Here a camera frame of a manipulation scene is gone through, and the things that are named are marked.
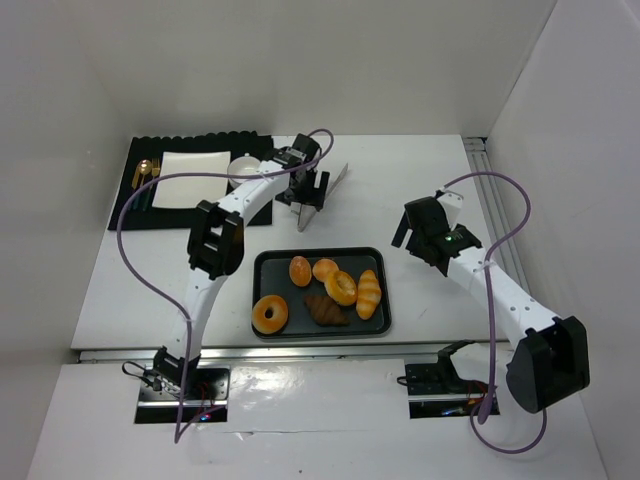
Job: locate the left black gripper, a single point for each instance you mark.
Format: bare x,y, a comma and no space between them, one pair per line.
308,193

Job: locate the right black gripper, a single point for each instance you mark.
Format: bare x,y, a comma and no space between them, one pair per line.
412,236

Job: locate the metal tongs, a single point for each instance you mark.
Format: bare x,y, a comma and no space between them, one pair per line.
306,213

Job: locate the orange hollow bun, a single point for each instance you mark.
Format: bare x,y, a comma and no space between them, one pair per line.
341,288

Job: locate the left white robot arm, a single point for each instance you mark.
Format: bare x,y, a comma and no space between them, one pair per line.
216,246

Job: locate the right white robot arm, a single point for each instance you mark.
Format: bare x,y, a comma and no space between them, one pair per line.
549,359

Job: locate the striped yellow bread roll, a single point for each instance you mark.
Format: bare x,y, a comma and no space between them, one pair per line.
368,295

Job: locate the white cup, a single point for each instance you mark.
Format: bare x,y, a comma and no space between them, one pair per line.
241,168

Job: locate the round orange bun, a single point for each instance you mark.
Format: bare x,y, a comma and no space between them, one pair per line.
323,268

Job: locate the round sugared bun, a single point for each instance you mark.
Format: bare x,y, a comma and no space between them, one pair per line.
300,271

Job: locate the black baking tray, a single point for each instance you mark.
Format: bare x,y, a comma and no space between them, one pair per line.
271,277

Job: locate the chocolate croissant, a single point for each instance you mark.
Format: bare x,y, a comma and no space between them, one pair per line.
325,312

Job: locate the white square plate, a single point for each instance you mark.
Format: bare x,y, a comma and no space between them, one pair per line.
187,192

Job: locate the gold fork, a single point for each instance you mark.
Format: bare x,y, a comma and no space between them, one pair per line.
154,173

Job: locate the gold spoon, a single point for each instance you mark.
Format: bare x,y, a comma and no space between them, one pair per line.
143,169

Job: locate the black placemat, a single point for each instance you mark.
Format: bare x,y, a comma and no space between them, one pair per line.
143,215

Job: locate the aluminium rail right side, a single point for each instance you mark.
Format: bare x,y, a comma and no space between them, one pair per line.
494,211

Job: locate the ring donut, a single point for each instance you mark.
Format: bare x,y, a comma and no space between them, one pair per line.
270,314

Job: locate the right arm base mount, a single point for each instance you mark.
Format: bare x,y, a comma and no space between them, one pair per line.
436,391

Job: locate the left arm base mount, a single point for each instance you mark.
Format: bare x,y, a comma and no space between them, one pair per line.
205,402

